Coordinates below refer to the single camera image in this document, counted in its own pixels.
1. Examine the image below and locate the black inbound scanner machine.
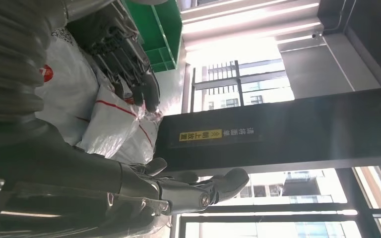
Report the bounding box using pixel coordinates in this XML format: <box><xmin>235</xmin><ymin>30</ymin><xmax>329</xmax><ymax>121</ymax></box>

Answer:
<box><xmin>152</xmin><ymin>70</ymin><xmax>381</xmax><ymax>173</ymax></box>

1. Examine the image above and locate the green plastic crate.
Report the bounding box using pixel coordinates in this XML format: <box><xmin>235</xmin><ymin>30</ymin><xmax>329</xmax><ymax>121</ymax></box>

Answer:
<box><xmin>125</xmin><ymin>0</ymin><xmax>183</xmax><ymax>73</ymax></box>

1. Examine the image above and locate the black yellow warning label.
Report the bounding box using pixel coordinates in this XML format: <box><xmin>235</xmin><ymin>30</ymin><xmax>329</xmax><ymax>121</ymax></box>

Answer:
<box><xmin>169</xmin><ymin>126</ymin><xmax>263</xmax><ymax>148</ymax></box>

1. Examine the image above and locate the black window frame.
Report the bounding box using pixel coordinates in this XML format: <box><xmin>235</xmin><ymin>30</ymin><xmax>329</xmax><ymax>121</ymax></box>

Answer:
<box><xmin>179</xmin><ymin>59</ymin><xmax>381</xmax><ymax>238</ymax></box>

